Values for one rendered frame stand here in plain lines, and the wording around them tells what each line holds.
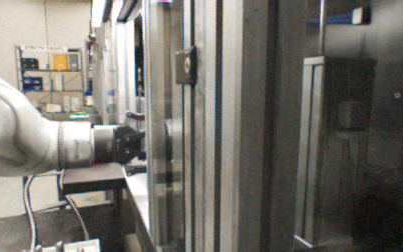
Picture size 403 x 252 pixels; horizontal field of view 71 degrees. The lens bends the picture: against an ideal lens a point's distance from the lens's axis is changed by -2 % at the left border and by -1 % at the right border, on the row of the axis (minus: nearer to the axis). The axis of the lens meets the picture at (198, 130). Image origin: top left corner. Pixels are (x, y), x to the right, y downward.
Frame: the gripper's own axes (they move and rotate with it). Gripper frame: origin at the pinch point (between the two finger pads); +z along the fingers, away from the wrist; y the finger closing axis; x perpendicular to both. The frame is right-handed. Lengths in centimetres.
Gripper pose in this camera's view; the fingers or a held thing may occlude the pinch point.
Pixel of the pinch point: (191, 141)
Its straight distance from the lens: 63.0
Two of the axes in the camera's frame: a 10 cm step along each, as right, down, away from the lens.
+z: 9.4, -0.2, 3.5
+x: -3.5, -1.5, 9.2
